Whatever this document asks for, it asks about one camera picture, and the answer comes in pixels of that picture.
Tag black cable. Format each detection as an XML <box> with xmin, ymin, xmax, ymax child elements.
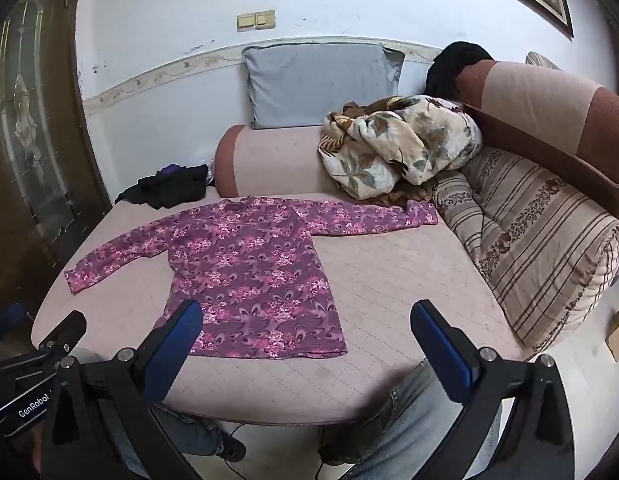
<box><xmin>222</xmin><ymin>422</ymin><xmax>325</xmax><ymax>480</ymax></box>

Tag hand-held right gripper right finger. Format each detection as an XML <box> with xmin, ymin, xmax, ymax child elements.
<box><xmin>410</xmin><ymin>299</ymin><xmax>576</xmax><ymax>480</ymax></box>

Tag pink quilted mattress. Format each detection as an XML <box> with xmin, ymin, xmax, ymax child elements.
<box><xmin>32</xmin><ymin>124</ymin><xmax>535</xmax><ymax>427</ymax></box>

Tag pile of black clothes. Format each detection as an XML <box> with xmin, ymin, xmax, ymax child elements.
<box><xmin>114</xmin><ymin>162</ymin><xmax>211</xmax><ymax>210</ymax></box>

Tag person's legs in jeans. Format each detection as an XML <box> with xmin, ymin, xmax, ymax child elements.
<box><xmin>317</xmin><ymin>357</ymin><xmax>504</xmax><ymax>480</ymax></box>

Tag cream floral comforter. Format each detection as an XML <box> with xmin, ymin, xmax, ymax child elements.
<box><xmin>317</xmin><ymin>95</ymin><xmax>484</xmax><ymax>201</ymax></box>

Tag cardboard box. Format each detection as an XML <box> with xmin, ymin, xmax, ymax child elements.
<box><xmin>605</xmin><ymin>299</ymin><xmax>619</xmax><ymax>362</ymax></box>

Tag purple floral long-sleeve shirt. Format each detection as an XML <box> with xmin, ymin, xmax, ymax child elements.
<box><xmin>64</xmin><ymin>197</ymin><xmax>440</xmax><ymax>359</ymax></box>

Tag black cloth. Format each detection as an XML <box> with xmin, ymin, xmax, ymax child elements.
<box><xmin>425</xmin><ymin>41</ymin><xmax>495</xmax><ymax>98</ymax></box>

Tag wooden door with glass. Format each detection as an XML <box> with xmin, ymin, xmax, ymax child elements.
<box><xmin>0</xmin><ymin>0</ymin><xmax>115</xmax><ymax>326</ymax></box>

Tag grey pillow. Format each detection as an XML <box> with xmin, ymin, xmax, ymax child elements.
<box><xmin>242</xmin><ymin>43</ymin><xmax>406</xmax><ymax>130</ymax></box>

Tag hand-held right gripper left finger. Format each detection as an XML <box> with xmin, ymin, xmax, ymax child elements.
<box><xmin>42</xmin><ymin>299</ymin><xmax>205</xmax><ymax>480</ymax></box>

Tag beige wall switch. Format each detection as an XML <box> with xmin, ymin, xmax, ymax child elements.
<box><xmin>236</xmin><ymin>9</ymin><xmax>277</xmax><ymax>32</ymax></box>

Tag striped pillow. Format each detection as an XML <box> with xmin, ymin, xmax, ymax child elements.
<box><xmin>525</xmin><ymin>51</ymin><xmax>563</xmax><ymax>71</ymax></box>

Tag striped folded mattress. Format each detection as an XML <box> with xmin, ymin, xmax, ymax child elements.
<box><xmin>433</xmin><ymin>146</ymin><xmax>619</xmax><ymax>351</ymax></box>

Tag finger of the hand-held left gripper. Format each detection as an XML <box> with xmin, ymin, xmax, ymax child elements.
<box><xmin>0</xmin><ymin>305</ymin><xmax>29</xmax><ymax>343</ymax></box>
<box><xmin>36</xmin><ymin>310</ymin><xmax>88</xmax><ymax>362</ymax></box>

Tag brown padded headboard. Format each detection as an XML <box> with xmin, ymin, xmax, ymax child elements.
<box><xmin>457</xmin><ymin>59</ymin><xmax>619</xmax><ymax>216</ymax></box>

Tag person's left leg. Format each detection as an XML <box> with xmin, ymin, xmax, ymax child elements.
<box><xmin>76</xmin><ymin>347</ymin><xmax>247</xmax><ymax>480</ymax></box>

